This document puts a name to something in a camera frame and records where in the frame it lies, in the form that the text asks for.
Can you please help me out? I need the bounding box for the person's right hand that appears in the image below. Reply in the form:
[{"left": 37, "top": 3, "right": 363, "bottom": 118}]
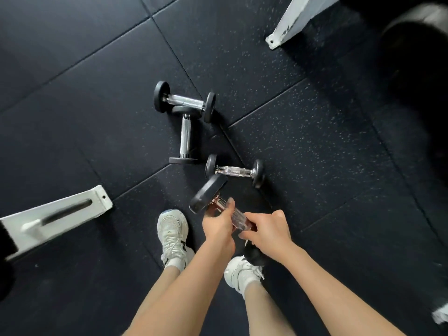
[{"left": 239, "top": 209, "right": 297, "bottom": 263}]

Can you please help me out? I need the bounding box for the person's left hand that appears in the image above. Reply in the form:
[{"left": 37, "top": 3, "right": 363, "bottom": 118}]
[{"left": 202, "top": 197, "right": 236, "bottom": 252}]

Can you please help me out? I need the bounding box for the black dumbbell with chrome handle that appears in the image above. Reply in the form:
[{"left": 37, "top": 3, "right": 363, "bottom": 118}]
[{"left": 189, "top": 173, "right": 267, "bottom": 267}]

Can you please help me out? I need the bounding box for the person's left forearm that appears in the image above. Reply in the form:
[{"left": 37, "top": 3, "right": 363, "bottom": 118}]
[{"left": 122, "top": 239, "right": 236, "bottom": 336}]

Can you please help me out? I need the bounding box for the person's right forearm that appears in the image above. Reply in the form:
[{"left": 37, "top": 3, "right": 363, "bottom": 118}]
[{"left": 279, "top": 242, "right": 407, "bottom": 336}]

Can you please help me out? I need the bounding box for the person's right white sneaker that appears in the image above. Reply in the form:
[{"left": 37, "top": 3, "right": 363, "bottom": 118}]
[{"left": 224, "top": 255, "right": 265, "bottom": 295}]

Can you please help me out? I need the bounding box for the person's white sneaker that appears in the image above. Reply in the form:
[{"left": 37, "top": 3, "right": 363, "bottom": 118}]
[
  {"left": 224, "top": 255, "right": 265, "bottom": 295},
  {"left": 156, "top": 209, "right": 196, "bottom": 270}
]

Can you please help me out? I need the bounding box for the small black chrome dumbbell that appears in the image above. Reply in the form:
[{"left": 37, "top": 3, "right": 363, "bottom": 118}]
[{"left": 205, "top": 154, "right": 265, "bottom": 189}]

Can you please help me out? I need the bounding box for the person's left white sneaker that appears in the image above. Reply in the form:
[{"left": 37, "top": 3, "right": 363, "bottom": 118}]
[{"left": 156, "top": 209, "right": 196, "bottom": 270}]

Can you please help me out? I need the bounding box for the person's right leg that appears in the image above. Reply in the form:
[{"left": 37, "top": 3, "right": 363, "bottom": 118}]
[{"left": 243, "top": 280, "right": 296, "bottom": 336}]

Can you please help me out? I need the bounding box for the person's leg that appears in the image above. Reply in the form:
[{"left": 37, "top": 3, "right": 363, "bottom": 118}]
[
  {"left": 135, "top": 264, "right": 182, "bottom": 324},
  {"left": 243, "top": 280, "right": 296, "bottom": 336}
]

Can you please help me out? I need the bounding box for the large black chrome dumbbell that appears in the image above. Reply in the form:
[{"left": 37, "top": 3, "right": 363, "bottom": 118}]
[
  {"left": 154, "top": 80, "right": 216, "bottom": 124},
  {"left": 169, "top": 105, "right": 202, "bottom": 165}
]

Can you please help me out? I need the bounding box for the person's left leg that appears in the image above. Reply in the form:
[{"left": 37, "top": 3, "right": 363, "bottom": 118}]
[{"left": 135, "top": 264, "right": 182, "bottom": 324}]

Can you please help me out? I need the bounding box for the white object at edge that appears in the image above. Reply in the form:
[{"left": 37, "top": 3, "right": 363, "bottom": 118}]
[{"left": 431, "top": 304, "right": 448, "bottom": 325}]

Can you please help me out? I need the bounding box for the black machine part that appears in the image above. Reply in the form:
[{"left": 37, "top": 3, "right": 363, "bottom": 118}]
[{"left": 0, "top": 220, "right": 19, "bottom": 302}]

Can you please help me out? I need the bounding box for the black padded roller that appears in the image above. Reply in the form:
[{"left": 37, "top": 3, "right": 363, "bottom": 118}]
[{"left": 381, "top": 3, "right": 448, "bottom": 112}]

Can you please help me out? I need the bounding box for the white slotted machine frame foot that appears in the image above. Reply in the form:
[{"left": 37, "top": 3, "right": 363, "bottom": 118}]
[{"left": 0, "top": 185, "right": 113, "bottom": 262}]

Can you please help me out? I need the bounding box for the white machine frame leg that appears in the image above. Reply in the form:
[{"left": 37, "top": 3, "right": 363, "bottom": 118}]
[{"left": 265, "top": 0, "right": 340, "bottom": 50}]

